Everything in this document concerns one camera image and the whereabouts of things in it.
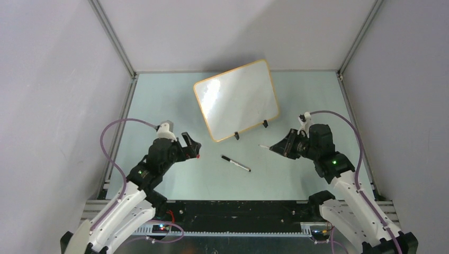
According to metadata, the black capped marker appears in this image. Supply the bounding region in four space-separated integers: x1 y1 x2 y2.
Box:
221 155 252 172

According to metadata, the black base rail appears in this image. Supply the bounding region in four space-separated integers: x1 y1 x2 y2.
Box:
156 201 324 233

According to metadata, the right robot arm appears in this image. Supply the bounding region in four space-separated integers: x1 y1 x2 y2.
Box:
269 124 418 253

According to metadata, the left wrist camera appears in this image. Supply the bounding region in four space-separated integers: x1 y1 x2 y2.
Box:
156 120 177 141

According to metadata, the yellow-framed whiteboard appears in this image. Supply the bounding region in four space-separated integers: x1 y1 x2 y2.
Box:
193 59 280 142

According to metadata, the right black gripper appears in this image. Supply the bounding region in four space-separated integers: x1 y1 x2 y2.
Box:
270 128 319 160

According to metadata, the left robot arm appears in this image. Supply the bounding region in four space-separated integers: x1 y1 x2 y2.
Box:
60 132 201 253

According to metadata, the aluminium frame front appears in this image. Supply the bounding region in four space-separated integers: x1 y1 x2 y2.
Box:
80 199 401 236

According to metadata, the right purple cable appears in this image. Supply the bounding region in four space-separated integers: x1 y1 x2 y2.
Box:
308 110 402 254

